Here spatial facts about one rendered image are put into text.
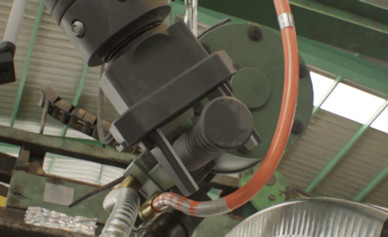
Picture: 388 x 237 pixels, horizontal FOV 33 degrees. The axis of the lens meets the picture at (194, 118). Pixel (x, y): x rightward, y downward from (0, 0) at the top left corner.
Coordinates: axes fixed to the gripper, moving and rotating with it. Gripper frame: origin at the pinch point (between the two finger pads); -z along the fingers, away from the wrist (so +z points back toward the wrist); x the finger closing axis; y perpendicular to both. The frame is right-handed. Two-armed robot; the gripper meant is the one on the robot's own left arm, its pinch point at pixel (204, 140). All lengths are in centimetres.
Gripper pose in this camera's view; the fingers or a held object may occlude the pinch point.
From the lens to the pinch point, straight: 55.4
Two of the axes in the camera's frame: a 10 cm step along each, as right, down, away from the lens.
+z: -5.8, -8.1, 0.5
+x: 7.7, -5.3, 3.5
